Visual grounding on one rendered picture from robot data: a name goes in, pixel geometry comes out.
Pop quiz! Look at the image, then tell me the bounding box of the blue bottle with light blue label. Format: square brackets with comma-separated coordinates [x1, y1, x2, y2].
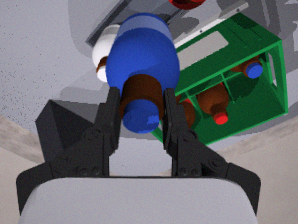
[105, 12, 180, 134]

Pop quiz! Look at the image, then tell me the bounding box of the brown bottle with blue cap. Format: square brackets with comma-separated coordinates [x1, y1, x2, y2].
[229, 55, 263, 78]

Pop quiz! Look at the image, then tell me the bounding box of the white bottle with grey label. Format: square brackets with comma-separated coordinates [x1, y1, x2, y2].
[92, 25, 121, 82]

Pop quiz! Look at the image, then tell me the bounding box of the green crate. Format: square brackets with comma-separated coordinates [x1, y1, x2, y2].
[174, 12, 288, 145]

